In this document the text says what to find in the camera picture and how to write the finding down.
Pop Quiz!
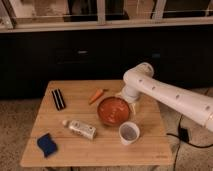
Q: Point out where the blue sponge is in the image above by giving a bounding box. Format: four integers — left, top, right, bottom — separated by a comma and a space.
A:
37, 133, 58, 158

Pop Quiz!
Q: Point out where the black power adapter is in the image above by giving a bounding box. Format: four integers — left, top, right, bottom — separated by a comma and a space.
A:
178, 128, 189, 142

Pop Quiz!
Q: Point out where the white window frame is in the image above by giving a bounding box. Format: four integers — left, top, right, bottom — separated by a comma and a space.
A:
0, 0, 213, 33

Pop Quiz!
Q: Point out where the wooden table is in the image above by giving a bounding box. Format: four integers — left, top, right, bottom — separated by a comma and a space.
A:
20, 80, 173, 167

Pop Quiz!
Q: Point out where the dark cabinet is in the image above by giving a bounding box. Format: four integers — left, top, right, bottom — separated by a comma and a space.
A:
0, 26, 213, 99

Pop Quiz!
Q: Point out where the orange carrot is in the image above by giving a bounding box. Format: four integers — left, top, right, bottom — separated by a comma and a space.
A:
88, 89, 108, 105

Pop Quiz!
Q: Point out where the white paper cup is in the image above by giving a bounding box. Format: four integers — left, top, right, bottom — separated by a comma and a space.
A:
119, 121, 140, 145

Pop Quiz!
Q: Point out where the white plastic bottle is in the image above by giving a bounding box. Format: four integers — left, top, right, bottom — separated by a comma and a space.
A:
62, 120, 97, 140

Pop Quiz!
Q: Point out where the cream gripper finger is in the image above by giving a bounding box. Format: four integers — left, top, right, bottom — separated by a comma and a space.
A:
129, 103, 136, 116

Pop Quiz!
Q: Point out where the black power cable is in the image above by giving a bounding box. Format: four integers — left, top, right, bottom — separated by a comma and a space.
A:
165, 114, 213, 171

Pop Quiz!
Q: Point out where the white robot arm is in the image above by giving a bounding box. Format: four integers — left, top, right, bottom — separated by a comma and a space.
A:
121, 62, 213, 132

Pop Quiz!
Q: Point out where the orange ceramic bowl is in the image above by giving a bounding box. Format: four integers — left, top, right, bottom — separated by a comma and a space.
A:
97, 97, 130, 126

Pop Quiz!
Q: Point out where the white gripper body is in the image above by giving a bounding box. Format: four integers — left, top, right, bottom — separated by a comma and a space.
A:
116, 85, 140, 103

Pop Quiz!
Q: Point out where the black striped block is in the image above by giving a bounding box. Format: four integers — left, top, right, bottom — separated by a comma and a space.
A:
52, 89, 66, 110

